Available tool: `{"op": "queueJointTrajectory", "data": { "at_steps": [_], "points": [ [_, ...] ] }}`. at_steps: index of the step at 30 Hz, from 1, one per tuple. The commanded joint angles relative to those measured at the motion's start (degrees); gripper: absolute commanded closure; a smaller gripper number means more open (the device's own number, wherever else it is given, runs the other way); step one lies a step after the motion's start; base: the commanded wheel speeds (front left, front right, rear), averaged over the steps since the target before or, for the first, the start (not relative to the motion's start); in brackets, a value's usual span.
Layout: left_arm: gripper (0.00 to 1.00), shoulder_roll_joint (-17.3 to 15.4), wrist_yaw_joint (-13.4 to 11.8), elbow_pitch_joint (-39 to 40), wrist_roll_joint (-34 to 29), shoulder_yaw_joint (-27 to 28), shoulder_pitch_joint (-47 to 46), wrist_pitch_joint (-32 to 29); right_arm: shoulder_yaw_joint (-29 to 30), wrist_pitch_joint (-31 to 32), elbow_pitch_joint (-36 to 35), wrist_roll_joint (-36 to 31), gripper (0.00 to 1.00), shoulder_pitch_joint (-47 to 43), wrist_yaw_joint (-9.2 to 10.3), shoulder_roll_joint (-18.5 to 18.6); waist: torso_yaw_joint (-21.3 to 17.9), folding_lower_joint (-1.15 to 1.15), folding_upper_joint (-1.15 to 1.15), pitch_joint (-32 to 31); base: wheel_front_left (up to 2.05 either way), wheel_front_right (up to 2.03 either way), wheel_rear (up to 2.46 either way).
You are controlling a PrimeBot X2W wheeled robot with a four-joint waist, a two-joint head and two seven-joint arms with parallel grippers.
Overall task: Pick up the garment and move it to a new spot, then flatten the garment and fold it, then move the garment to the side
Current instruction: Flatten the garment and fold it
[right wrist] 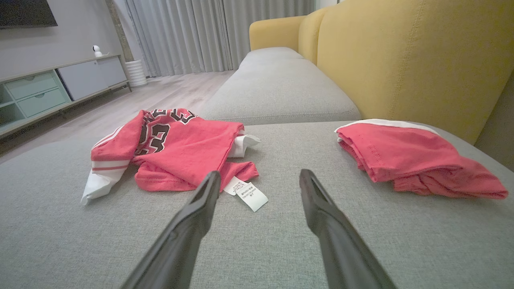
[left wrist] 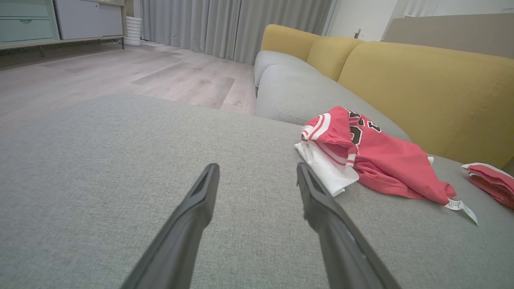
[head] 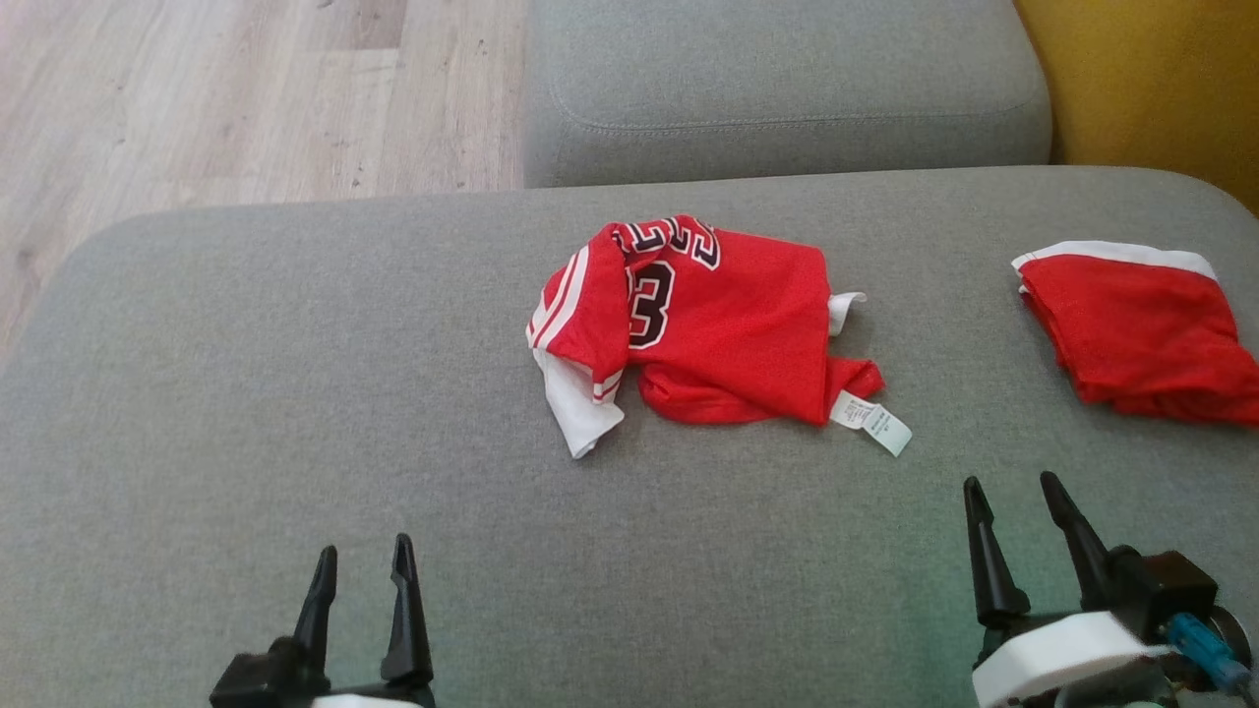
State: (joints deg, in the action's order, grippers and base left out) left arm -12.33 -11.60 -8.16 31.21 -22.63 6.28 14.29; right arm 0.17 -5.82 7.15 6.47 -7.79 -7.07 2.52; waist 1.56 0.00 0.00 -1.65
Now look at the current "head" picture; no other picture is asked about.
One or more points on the blue right camera connector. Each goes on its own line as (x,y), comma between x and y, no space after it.
(1205,654)

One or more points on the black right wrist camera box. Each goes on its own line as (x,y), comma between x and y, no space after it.
(1166,590)

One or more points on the yellow sofa backrest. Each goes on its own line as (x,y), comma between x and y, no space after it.
(1151,88)

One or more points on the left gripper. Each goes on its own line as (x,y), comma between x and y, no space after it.
(266,683)

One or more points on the small grey sofa cushion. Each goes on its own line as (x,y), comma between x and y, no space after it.
(787,88)

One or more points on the red number 23 jersey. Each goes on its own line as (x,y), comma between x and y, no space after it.
(748,334)

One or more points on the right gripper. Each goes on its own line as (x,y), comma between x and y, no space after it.
(1052,654)

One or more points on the red basketball shorts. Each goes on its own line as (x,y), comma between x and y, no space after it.
(1141,334)

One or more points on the large grey sofa seat cushion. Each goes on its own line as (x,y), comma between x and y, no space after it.
(295,393)

